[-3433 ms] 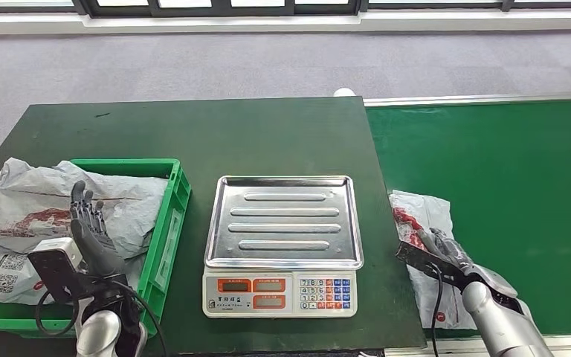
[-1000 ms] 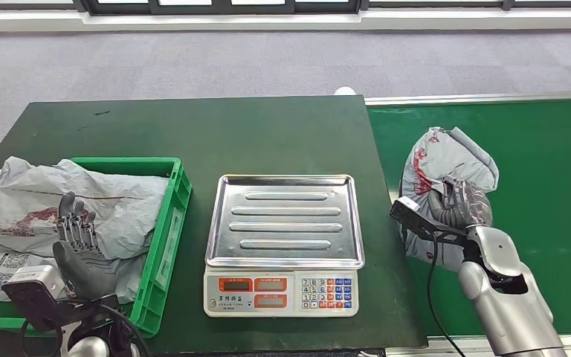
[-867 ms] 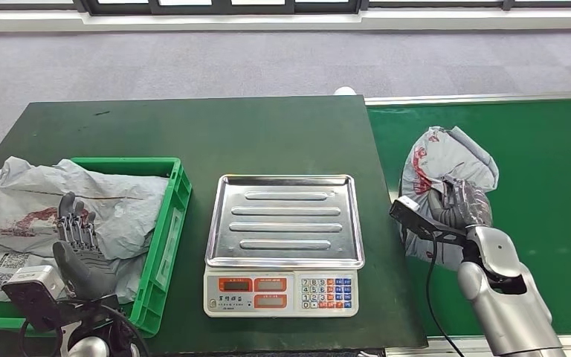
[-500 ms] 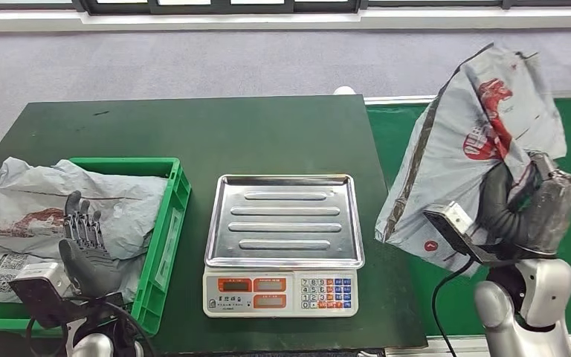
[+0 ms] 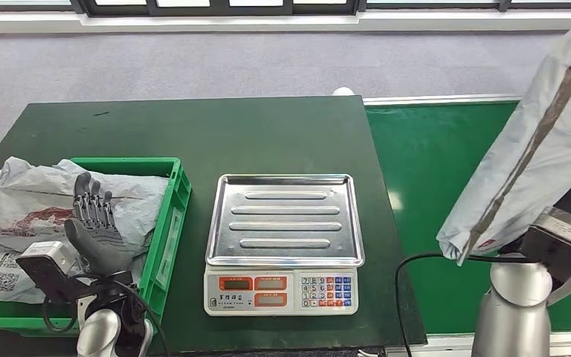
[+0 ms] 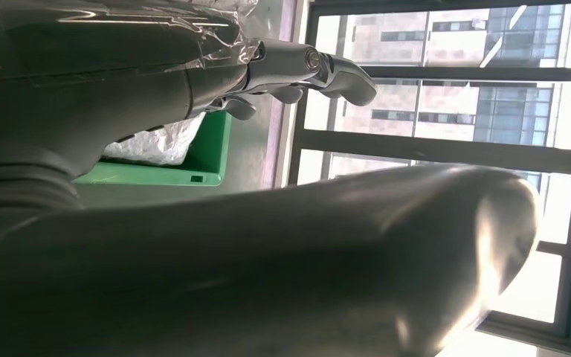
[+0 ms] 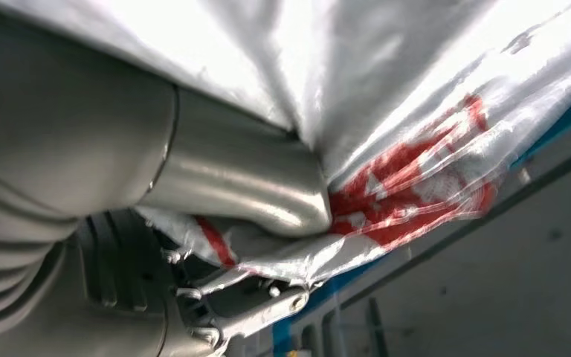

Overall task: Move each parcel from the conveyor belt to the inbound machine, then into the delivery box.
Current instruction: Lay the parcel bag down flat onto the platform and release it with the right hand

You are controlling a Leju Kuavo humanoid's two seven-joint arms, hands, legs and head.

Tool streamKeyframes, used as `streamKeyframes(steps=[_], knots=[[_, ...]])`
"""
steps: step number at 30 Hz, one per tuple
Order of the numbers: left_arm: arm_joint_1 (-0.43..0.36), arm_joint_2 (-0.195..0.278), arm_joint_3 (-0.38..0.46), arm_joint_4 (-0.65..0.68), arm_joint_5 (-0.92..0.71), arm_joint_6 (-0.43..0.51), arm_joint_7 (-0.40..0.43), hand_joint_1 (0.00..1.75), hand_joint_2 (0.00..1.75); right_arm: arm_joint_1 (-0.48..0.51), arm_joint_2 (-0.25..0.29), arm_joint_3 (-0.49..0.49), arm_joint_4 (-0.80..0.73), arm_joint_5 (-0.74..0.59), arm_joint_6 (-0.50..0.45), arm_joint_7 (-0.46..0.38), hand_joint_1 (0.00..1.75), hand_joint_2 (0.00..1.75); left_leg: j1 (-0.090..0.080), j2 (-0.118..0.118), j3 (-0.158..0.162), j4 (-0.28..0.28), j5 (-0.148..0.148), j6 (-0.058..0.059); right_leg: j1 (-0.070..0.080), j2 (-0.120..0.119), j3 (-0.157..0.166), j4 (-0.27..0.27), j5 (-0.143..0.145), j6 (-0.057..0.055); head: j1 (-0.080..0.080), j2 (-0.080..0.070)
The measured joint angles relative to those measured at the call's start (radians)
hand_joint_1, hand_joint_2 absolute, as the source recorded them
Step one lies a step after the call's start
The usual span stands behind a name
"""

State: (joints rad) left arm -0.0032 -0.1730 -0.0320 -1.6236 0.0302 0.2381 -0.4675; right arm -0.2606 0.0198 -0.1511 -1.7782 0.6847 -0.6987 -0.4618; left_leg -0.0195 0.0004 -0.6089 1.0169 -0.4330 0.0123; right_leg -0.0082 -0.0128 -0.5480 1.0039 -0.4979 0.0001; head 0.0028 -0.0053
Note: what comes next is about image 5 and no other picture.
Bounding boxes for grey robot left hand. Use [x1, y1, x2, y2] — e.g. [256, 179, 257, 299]
[63, 172, 136, 277]

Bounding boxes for grey parcel red picture dot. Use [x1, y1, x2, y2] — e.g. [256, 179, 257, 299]
[435, 4, 571, 267]

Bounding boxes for grey parcel QR codes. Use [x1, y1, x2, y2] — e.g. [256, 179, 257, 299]
[0, 196, 146, 305]

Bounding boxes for green conveyor belt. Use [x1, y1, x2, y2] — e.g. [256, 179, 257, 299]
[365, 100, 571, 336]

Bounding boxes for white label on crate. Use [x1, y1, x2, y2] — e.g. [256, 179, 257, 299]
[156, 207, 183, 289]

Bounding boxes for green plastic crate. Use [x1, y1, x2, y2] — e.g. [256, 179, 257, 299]
[0, 157, 192, 338]

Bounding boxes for white electronic scale steel tray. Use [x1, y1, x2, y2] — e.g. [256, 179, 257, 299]
[203, 173, 366, 318]

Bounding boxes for white window sill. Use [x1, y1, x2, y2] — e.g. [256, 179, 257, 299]
[0, 10, 571, 34]

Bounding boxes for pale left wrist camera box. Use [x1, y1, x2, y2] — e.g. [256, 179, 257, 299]
[16, 241, 77, 272]

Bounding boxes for black left camera bracket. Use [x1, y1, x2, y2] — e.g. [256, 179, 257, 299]
[15, 256, 134, 304]

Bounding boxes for silver conveyor side rail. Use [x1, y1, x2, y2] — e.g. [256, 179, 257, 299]
[362, 93, 523, 107]
[386, 329, 571, 357]

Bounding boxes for dark window frame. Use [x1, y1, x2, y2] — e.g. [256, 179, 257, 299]
[68, 0, 571, 16]

